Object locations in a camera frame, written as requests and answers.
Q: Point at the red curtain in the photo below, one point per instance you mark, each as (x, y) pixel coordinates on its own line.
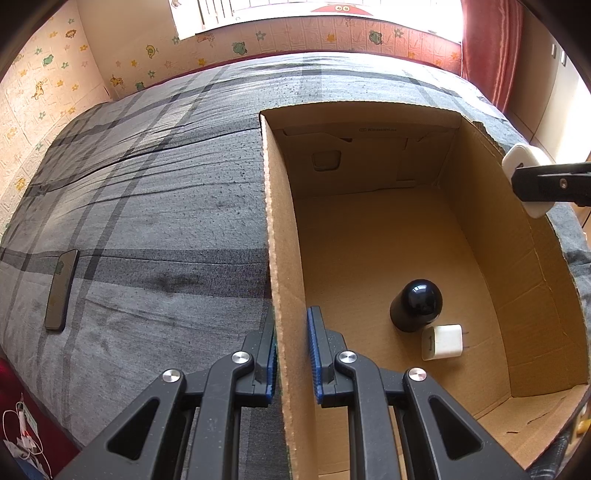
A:
(489, 46)

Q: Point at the grey plaid blanket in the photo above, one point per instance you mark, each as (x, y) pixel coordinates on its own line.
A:
(138, 207)

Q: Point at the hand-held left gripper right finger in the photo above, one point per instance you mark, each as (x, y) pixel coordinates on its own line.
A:
(315, 350)

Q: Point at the small white charger plug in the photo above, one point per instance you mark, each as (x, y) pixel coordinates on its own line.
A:
(441, 341)

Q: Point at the cream wardrobe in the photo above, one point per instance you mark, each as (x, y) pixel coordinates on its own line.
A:
(554, 101)

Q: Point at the window with metal grille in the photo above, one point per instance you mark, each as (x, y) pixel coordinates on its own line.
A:
(277, 14)

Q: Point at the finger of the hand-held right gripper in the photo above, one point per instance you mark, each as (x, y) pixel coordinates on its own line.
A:
(554, 184)

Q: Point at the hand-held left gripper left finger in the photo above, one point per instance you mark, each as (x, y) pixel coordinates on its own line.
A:
(217, 397)

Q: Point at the brown cardboard box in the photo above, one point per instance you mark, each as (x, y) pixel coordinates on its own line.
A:
(369, 240)

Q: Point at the large white charger plug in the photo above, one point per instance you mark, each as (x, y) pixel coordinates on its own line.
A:
(521, 157)

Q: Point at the red mattress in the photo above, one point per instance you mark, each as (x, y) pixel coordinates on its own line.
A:
(57, 434)

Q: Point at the black smartphone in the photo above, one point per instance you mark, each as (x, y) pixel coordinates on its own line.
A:
(60, 295)

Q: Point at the black domed cylinder device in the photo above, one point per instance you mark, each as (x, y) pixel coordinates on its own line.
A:
(415, 300)

